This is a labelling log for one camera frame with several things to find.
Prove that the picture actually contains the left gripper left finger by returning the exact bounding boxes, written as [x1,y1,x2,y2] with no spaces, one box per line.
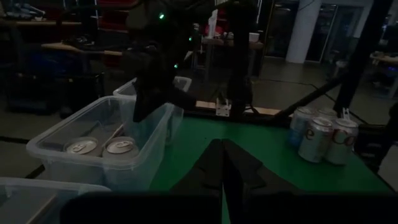
[60,139,223,224]

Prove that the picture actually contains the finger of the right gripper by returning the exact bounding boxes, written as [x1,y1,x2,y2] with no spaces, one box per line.
[167,86,197,112]
[132,83,171,123]

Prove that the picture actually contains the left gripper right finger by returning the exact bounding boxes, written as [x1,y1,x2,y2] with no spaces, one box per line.
[223,139,398,224]

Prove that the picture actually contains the clear plastic bin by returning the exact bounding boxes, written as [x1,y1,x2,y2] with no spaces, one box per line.
[112,76,193,147]
[0,177,112,224]
[26,95,175,192]

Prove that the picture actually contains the silver soda can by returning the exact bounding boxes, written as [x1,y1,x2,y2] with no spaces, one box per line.
[101,136,140,160]

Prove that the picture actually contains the silver can pair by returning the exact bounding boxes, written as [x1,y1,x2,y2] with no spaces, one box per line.
[63,136,101,157]

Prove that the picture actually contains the green table mat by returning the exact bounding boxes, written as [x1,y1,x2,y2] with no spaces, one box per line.
[149,115,393,224]

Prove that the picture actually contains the red metal rack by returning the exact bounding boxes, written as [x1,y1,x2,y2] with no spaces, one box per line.
[95,0,141,34]

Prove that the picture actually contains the wooden workbench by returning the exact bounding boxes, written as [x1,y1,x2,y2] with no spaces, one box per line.
[0,19,82,28]
[40,42,124,57]

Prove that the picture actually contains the cluttered side table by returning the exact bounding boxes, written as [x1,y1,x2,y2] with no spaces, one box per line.
[201,36,265,78]

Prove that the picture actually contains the white upright device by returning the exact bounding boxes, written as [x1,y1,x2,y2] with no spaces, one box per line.
[207,9,219,40]

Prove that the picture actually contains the silver Diet Coke can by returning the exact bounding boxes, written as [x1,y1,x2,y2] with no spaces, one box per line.
[297,116,334,164]
[324,117,359,166]

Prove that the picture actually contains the white round pillar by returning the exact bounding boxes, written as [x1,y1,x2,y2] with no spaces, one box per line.
[285,0,323,65]

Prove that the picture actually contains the round wooden table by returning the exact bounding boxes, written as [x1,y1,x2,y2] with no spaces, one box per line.
[369,51,398,67]

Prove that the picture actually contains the white metal bracket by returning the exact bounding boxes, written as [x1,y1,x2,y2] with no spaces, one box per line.
[216,98,233,118]

